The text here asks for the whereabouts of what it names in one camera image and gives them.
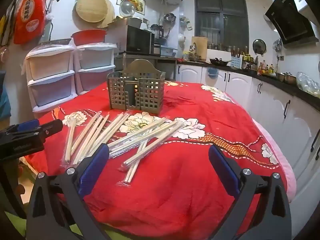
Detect red hanging bag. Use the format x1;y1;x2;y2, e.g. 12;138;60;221
13;0;47;45

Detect clear plastic bag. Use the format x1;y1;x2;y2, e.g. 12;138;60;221
296;72;320;95

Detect black blender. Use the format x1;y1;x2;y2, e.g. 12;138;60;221
151;24;165;39

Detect plastic drawer unit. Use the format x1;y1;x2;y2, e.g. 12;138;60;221
24;44;77;113
75;42;117;95

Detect white kitchen cabinets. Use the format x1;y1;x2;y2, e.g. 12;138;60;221
175;64;320;180

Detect red plastic basin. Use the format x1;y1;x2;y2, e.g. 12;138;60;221
71;29;107;46

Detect black range hood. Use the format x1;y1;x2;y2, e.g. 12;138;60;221
264;0;319;49

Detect white box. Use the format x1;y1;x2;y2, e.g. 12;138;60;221
207;49;232;62

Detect metal baking tray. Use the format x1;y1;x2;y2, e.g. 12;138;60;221
114;16;142;29

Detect hanging steel utensils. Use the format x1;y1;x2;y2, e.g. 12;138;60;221
272;39;283;53

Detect row of jars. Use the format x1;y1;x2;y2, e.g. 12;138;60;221
209;42;249;53

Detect brown cardboard piece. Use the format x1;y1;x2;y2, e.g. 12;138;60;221
37;39;73;48

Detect dark framed window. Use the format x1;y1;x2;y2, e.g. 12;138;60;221
194;0;249;52

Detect hanging vegetable grater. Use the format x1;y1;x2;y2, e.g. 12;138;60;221
180;16;193;32

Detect wooden cutting board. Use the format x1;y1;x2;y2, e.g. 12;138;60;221
191;36;208;61

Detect hanging steel colander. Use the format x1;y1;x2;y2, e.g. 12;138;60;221
163;13;177;29

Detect red floral blanket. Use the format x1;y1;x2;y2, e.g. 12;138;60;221
24;81;288;240

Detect light blue appliance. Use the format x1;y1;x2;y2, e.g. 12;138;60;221
160;45;178;57

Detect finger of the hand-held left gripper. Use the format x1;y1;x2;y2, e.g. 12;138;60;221
4;119;40;134
0;119;63;161

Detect glass pot lid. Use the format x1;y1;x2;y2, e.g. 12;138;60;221
119;0;137;18

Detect bunch of chopsticks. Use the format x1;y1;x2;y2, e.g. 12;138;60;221
61;112;185;188

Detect row of condiment bottles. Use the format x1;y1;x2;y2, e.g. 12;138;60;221
257;60;277;77

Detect metal kitchen shelf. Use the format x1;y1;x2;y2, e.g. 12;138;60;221
114;51;178;80

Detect black wok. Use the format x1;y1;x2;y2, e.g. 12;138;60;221
209;58;232;67

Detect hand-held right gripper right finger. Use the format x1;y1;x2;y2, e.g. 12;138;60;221
208;144;292;240

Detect white knife rack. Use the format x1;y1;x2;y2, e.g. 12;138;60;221
230;52;243;69

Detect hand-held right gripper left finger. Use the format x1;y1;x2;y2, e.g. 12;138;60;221
26;143;110;240

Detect grey plastic utensil holder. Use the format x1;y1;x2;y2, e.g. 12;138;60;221
107;59;166;117

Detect microwave oven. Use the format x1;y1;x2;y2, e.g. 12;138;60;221
106;24;155;55

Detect round bamboo tray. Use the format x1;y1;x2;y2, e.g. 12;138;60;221
75;0;108;23
96;0;116;28

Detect pink blanket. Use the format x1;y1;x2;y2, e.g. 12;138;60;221
252;119;298;203

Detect steel pot lid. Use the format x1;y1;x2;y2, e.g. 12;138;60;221
252;39;267;55

